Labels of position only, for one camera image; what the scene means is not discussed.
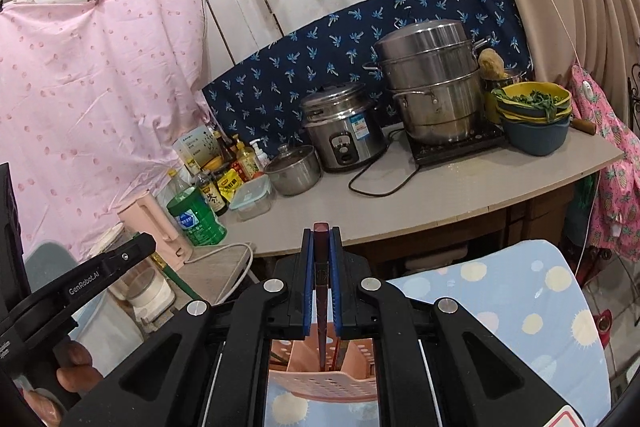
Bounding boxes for white pump bottle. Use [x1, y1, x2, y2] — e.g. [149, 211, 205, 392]
[248, 139, 269, 178]

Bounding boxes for light blue printed tablecloth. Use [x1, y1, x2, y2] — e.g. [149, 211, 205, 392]
[264, 237, 612, 427]

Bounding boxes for loofah sponge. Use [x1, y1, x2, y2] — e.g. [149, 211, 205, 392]
[477, 48, 507, 80]

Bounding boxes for white cord with switch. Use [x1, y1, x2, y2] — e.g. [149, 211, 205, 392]
[491, 0, 598, 108]

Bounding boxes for plastic food container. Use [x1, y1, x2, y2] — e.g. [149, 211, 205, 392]
[228, 176, 275, 222]

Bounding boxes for white carton box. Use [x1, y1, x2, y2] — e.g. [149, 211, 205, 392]
[172, 125, 222, 174]

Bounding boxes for grey kitchen counter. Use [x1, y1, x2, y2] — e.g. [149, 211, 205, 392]
[176, 126, 627, 289]

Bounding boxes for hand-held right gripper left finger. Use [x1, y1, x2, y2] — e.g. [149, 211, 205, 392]
[65, 228, 319, 427]

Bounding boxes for green plastic bottle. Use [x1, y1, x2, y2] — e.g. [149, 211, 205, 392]
[166, 186, 229, 249]

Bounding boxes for navy printed cloth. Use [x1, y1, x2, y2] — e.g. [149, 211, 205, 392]
[202, 0, 534, 158]

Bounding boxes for pink pineapple print garment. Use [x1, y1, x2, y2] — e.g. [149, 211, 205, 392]
[569, 64, 640, 264]

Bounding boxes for yellow bowl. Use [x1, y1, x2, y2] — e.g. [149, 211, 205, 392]
[494, 81, 573, 118]

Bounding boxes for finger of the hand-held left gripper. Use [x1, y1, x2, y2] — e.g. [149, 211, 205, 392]
[10, 232, 157, 344]

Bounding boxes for clear plastic bottle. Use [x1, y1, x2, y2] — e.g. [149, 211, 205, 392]
[157, 169, 194, 208]

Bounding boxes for small pot with glass lid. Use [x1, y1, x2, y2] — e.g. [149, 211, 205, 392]
[263, 144, 322, 197]

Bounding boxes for black induction cooktop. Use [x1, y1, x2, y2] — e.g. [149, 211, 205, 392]
[404, 124, 509, 167]

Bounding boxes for wooden handled tool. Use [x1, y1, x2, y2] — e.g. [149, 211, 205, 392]
[571, 116, 599, 136]

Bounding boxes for labelled soy sauce bottle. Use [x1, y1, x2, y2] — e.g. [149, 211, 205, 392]
[192, 169, 227, 216]

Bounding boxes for stainless steel rice cooker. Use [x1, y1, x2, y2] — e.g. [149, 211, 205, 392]
[298, 82, 389, 174]

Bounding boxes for green leafy vegetables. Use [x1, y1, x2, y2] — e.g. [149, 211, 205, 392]
[492, 88, 562, 118]

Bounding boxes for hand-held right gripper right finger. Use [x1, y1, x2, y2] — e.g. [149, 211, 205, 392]
[327, 226, 592, 427]

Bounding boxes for black power cable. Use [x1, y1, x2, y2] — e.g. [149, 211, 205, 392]
[348, 129, 419, 198]

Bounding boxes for yellow oil bottle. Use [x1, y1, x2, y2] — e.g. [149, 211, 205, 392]
[234, 141, 261, 180]

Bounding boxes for white tub with grey lid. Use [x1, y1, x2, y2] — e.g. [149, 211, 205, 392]
[22, 240, 147, 379]

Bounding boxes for dark sauce bottle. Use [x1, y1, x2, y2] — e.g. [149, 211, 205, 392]
[212, 130, 236, 164]

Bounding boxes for pink electric kettle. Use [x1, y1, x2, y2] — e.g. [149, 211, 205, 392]
[117, 188, 194, 266]

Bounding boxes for person's left hand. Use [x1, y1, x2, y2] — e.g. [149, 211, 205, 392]
[20, 339, 104, 427]

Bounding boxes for dark brown chopstick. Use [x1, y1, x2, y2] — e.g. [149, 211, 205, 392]
[312, 222, 334, 373]

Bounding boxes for white small appliance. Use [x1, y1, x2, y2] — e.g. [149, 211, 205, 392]
[107, 266, 177, 324]

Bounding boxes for pink printed cloth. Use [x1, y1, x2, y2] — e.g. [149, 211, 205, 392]
[0, 0, 217, 269]

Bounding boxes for stainless steel steamer pot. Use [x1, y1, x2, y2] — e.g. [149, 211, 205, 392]
[362, 19, 494, 146]

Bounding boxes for white power cable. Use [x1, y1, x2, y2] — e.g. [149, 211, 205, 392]
[181, 241, 257, 289]

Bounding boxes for pink perforated chopstick holder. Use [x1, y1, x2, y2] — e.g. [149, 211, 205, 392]
[267, 339, 379, 402]

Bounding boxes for blue bowl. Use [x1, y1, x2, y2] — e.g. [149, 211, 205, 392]
[499, 111, 572, 156]

